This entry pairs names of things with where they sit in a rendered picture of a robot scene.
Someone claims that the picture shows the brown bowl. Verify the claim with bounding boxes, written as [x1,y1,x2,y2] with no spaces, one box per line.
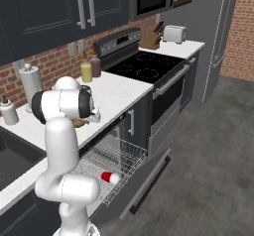
[72,117,88,129]

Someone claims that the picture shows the grey cupboard door handle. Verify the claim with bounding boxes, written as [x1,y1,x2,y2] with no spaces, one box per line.
[83,0,97,28]
[71,0,87,30]

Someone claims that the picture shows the dark sink basin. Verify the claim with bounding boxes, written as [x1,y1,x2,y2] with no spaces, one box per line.
[0,126,48,192]

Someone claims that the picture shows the grey narrow cabinet handle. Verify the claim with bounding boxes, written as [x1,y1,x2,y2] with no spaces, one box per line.
[127,108,136,137]

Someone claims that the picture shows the dark red bottle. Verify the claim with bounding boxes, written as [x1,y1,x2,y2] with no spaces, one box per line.
[89,48,103,78]

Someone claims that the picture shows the black dishwasher door handle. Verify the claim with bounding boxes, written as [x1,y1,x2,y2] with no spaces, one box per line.
[129,155,173,215]

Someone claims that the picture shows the grey single wall outlet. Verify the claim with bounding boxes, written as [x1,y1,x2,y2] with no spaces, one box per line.
[12,59,27,79]

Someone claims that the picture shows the yellow squeeze bottle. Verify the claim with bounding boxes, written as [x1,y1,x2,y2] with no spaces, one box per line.
[79,50,94,83]

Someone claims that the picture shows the brown wall shelf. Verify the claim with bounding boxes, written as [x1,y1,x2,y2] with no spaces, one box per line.
[172,0,193,9]

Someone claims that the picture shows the wire dishwasher rack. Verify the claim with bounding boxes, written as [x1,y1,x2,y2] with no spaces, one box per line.
[67,133,148,207]

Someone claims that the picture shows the dark grey dishwasher door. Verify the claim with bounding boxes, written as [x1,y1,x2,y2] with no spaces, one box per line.
[88,146,173,228]

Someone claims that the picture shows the grey oven door handle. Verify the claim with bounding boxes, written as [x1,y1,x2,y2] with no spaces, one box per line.
[154,63,191,96]

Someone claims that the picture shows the narrow dark cabinet door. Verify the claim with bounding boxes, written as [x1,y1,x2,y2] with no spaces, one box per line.
[124,94,151,155]

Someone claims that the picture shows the white soap dispenser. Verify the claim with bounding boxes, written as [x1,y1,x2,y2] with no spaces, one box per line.
[0,94,20,126]

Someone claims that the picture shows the dark base cabinet run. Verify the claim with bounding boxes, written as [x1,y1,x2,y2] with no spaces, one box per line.
[179,51,200,113]

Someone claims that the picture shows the red cup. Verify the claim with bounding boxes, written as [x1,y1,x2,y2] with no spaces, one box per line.
[100,171,121,185]

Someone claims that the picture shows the black stove with oven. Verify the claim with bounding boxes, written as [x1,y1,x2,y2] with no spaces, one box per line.
[92,27,191,157]

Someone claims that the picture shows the dark under-sink cabinet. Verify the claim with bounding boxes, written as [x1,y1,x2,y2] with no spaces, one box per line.
[0,189,63,236]

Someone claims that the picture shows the dark wall cupboard door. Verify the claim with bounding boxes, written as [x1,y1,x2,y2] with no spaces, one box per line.
[0,0,87,65]
[82,0,131,36]

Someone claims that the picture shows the grey double wall outlet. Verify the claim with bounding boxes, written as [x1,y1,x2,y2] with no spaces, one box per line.
[67,38,87,59]

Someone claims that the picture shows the dark grey fridge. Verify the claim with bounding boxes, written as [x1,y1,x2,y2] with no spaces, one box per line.
[161,0,241,104]

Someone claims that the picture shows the white paper towel roll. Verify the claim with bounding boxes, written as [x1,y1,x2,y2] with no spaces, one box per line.
[18,62,45,114]

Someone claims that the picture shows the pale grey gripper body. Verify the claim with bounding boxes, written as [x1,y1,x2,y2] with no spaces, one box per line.
[85,107,102,125]

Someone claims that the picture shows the wooden knife block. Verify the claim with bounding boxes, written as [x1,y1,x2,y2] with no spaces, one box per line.
[139,20,165,52]

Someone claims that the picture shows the silver toaster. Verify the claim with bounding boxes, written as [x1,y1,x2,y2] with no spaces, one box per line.
[162,24,188,46]

